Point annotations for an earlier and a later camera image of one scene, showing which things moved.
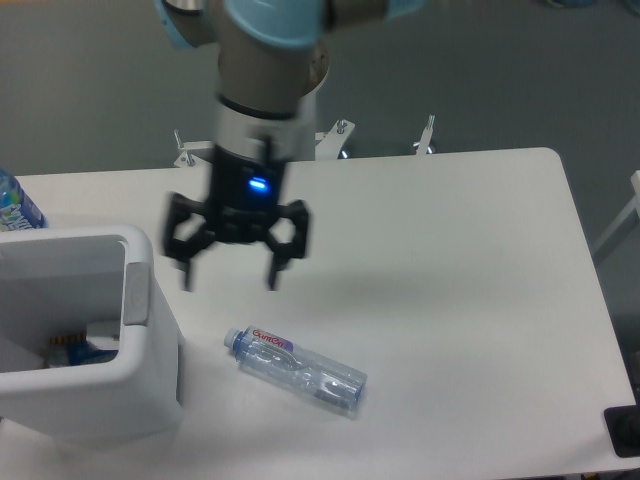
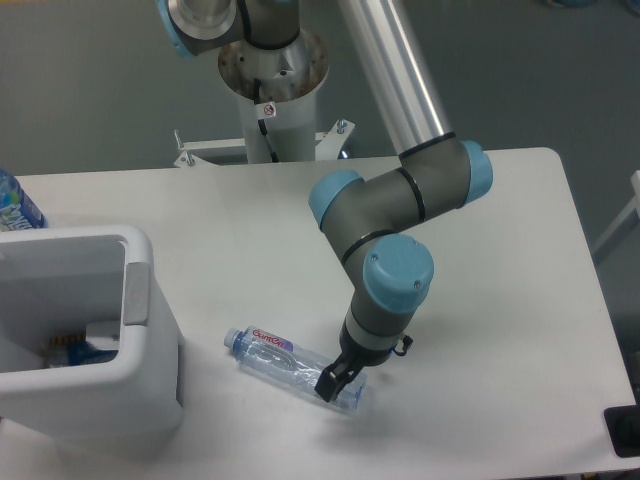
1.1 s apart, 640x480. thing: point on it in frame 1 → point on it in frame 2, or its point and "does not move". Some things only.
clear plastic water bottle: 334,384 does not move
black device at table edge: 623,427 does not move
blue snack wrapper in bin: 70,349 does not move
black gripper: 245,198 → 344,369
